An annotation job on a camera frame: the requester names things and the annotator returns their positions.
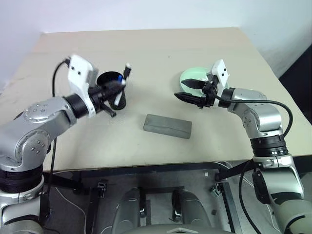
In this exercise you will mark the black wall panel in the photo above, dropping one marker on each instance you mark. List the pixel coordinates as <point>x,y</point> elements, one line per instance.
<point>297,73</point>

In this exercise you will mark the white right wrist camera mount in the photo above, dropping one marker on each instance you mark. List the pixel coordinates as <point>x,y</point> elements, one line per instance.
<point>221,70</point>

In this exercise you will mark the metal frame clamp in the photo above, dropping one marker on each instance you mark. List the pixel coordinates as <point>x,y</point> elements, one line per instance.
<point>215,191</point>
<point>102,185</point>

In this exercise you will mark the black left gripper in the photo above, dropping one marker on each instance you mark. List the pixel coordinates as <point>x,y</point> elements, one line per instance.
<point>98,96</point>

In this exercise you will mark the black metal table frame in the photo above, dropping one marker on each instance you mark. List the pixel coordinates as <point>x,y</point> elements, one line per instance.
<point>158,171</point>

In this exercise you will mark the white marker with blue cap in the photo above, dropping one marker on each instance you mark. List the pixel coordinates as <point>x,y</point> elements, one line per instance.
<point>118,98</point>

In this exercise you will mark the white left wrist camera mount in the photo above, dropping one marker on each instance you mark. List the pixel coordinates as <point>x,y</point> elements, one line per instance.
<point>78,70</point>

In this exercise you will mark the grey robot torso edge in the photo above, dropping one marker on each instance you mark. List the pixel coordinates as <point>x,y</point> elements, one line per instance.
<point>180,229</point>

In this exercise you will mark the black plastic cup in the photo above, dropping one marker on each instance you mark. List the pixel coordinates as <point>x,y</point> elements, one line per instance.
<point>107,76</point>

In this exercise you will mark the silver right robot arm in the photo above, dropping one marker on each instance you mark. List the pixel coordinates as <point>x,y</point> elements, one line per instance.
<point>263,117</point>

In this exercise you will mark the grey rounded robot leg shell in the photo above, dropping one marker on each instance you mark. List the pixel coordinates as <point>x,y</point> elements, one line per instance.
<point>192,209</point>
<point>129,209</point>

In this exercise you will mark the grey glasses case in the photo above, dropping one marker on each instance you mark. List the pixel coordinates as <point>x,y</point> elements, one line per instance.
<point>168,125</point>

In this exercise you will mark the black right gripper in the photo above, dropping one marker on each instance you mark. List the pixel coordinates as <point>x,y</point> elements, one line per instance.
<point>208,97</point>

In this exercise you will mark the light green plate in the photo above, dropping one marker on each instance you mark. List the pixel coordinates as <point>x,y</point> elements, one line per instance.
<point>195,73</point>

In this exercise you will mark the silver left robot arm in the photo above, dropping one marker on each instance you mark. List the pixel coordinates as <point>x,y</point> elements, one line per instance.
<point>36,117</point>

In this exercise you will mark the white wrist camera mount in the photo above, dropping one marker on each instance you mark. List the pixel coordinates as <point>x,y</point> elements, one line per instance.
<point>221,70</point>
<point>78,70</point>

